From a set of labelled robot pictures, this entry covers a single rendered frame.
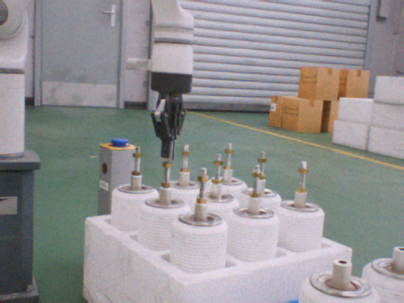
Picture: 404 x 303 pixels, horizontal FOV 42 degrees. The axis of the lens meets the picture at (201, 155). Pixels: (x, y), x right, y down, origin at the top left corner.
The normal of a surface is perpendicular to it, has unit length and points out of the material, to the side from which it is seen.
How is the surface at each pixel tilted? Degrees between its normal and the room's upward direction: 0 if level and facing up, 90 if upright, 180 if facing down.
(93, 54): 90
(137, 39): 90
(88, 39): 90
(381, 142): 90
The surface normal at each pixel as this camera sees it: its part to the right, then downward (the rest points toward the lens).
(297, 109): -0.93, 0.00
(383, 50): 0.39, 0.17
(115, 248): -0.82, 0.04
